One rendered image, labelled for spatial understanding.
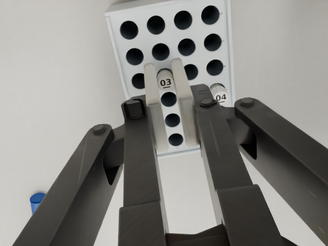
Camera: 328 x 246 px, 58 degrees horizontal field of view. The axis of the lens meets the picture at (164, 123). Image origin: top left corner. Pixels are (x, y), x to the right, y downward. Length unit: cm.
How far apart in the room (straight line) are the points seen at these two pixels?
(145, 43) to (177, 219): 22
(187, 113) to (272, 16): 14
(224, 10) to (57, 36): 13
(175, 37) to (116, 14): 4
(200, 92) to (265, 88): 12
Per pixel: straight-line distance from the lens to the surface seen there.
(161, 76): 21
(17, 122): 30
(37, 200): 34
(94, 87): 27
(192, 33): 22
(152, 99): 15
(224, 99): 22
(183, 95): 15
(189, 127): 16
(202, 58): 22
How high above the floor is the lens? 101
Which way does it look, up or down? 61 degrees down
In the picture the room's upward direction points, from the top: 173 degrees clockwise
